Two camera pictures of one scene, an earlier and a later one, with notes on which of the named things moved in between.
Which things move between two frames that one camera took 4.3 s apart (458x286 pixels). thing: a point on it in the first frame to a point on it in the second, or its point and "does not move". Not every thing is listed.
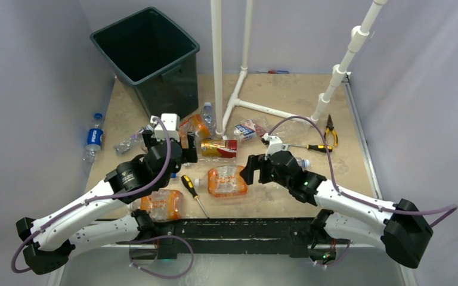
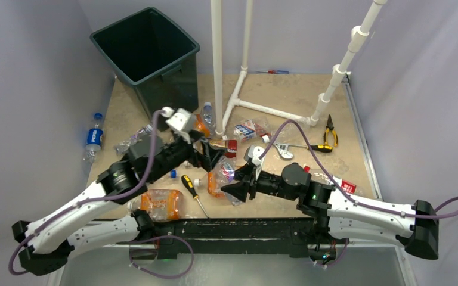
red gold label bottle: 219,148 does not move
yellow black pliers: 330,127 does not move
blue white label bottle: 245,130 does not move
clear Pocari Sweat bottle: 293,130 to 224,168
